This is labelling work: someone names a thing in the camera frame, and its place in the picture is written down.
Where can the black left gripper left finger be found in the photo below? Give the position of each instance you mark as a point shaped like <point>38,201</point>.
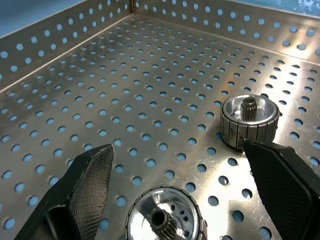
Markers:
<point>82,190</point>

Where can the metal roller with gear shaft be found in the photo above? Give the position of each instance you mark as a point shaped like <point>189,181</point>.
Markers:
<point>165,217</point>
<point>250,120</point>

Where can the perforated steel tray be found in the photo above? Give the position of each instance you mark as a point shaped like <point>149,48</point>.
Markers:
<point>140,100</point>

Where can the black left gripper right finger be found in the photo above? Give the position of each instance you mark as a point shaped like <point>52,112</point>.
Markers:
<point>282,185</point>

